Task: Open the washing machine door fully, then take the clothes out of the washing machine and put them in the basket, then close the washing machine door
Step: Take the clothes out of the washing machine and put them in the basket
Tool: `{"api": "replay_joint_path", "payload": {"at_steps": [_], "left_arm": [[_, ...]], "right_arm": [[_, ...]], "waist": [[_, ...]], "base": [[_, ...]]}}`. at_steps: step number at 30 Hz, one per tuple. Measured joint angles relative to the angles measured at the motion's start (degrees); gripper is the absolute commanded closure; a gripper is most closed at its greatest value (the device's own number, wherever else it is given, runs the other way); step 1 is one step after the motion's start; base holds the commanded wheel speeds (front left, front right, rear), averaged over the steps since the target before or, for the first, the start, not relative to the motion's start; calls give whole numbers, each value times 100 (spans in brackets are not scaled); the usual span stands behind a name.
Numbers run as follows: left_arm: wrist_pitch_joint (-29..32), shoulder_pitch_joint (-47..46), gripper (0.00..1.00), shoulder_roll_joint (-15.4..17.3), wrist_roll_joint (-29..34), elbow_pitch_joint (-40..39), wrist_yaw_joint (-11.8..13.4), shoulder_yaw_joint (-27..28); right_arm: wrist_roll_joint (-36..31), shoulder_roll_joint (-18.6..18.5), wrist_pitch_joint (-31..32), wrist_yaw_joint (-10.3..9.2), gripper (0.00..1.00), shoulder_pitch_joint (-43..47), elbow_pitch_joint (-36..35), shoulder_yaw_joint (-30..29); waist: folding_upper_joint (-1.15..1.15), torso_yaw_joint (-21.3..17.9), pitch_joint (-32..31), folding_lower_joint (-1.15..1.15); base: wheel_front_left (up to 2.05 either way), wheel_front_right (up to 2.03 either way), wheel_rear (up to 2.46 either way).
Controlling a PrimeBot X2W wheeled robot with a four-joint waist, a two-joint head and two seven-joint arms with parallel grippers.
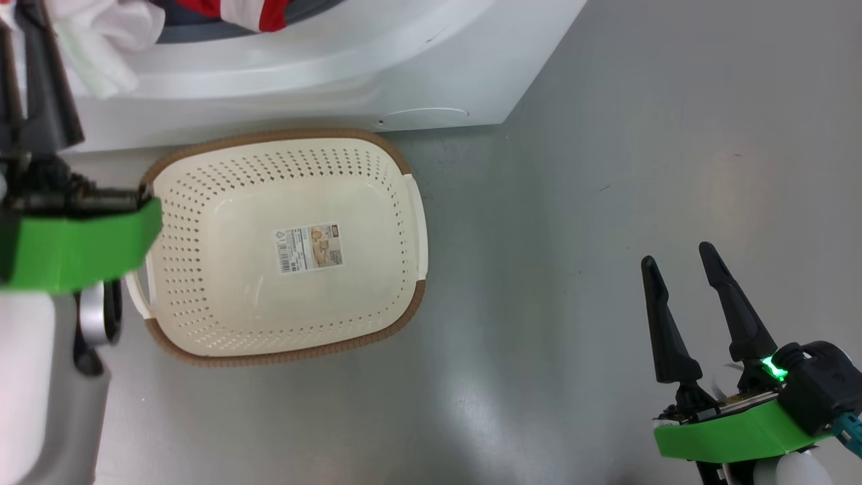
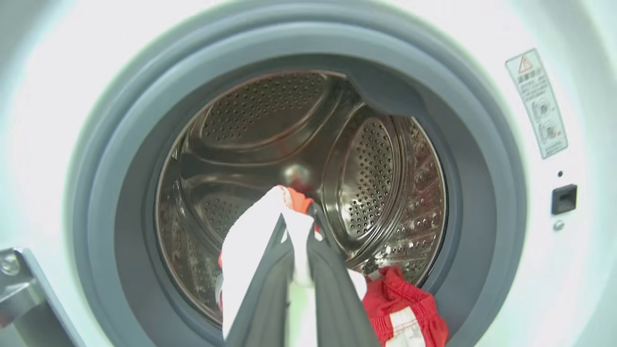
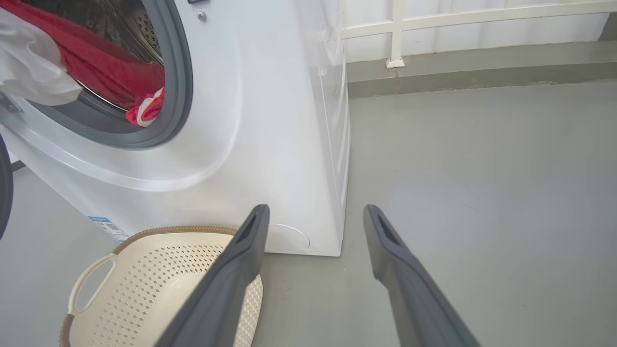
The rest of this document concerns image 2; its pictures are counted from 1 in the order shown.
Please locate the metal door hinge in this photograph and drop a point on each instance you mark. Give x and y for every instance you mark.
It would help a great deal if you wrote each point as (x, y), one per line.
(24, 299)

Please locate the white washing machine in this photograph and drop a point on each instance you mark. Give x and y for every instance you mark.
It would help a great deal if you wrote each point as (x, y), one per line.
(530, 265)

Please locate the grey rubber door gasket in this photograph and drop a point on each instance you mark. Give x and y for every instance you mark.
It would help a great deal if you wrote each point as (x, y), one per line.
(120, 193)

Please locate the red and white garment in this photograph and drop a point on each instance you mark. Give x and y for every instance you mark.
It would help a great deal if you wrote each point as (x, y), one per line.
(405, 308)

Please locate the warning sticker with red triangle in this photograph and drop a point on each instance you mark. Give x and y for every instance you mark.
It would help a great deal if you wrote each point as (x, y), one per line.
(537, 101)

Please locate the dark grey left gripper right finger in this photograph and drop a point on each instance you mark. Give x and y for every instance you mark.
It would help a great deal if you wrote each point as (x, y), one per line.
(337, 299)

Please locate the black door latch slot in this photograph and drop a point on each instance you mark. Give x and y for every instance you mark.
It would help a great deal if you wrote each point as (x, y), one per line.
(564, 199)

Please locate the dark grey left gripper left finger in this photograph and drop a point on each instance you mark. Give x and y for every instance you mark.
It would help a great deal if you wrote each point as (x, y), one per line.
(262, 299)

